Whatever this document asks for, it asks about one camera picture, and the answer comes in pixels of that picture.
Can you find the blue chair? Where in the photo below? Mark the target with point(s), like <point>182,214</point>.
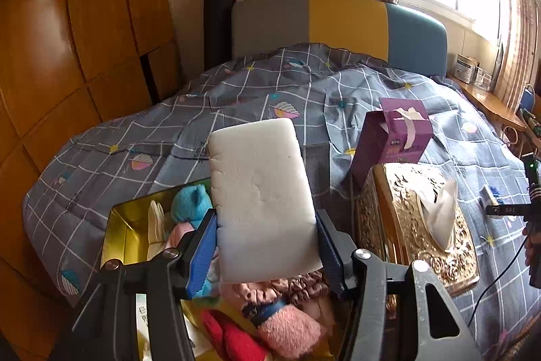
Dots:
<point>526,96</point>

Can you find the grey checked bedspread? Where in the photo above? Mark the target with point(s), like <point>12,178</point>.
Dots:
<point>169,124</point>

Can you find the wooden wardrobe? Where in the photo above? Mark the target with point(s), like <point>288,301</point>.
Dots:
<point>63,48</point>

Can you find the black rolled mat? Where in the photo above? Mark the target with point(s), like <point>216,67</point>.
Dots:
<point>217,27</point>

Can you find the small blue white box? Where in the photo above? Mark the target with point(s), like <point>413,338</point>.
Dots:
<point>492,196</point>

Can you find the white sponge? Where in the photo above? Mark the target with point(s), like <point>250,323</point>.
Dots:
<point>262,196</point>

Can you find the white plastic packet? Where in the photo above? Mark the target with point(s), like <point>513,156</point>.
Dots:
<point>194,340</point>

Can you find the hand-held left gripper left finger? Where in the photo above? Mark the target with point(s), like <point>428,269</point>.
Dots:
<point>200,259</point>

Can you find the red fluffy sock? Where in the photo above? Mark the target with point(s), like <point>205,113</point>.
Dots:
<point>232,340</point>

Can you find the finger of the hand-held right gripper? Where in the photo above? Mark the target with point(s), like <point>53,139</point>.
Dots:
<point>507,210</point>

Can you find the teal fluffy socks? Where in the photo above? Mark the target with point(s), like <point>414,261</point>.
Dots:
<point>190,204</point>

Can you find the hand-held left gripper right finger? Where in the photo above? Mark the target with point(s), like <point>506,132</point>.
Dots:
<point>334,259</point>

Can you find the gold tin box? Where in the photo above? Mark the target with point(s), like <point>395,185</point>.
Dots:
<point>122,225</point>

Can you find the wooden desk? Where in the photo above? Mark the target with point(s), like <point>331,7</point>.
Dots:
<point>486,98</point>

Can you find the pink cloth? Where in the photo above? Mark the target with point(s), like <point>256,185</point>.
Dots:
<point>177,236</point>

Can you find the pink fluffy socks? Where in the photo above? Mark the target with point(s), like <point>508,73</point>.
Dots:
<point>291,331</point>

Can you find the purple tissue box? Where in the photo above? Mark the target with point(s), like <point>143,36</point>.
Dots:
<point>393,149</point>

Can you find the pink scrunchie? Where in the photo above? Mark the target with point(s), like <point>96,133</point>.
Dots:
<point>300,287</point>

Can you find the grey yellow blue headboard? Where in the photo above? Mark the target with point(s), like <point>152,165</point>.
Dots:
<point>346,22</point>

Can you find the white boxes on shelf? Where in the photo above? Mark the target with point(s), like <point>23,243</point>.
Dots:
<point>465,69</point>

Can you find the gold ornate tissue box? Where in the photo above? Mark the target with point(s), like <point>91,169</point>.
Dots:
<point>401,208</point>

